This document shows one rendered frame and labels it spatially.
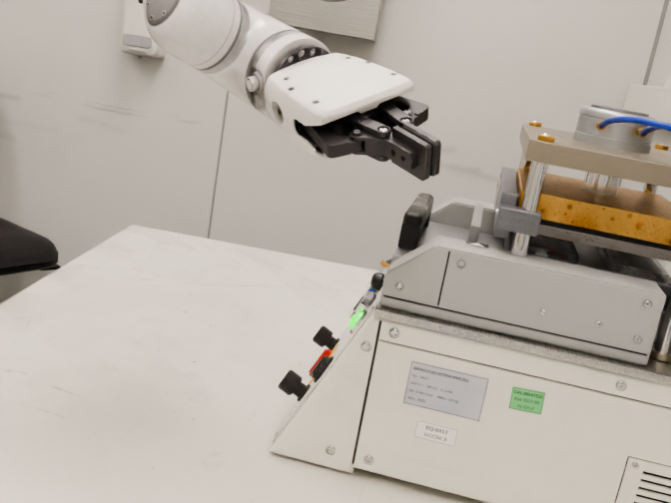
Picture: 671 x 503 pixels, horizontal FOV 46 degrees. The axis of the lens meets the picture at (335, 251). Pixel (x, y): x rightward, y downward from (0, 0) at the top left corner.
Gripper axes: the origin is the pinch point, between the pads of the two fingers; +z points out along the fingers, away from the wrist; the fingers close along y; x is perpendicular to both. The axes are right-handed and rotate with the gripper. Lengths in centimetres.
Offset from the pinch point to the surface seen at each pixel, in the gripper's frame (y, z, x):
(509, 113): 128, -96, 78
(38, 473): -32.9, -12.0, 26.4
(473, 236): 12.6, -4.1, 16.5
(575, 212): 18.0, 3.5, 11.7
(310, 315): 14, -37, 52
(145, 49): 48, -165, 59
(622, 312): 14.4, 12.7, 16.2
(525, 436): 5.2, 11.4, 27.7
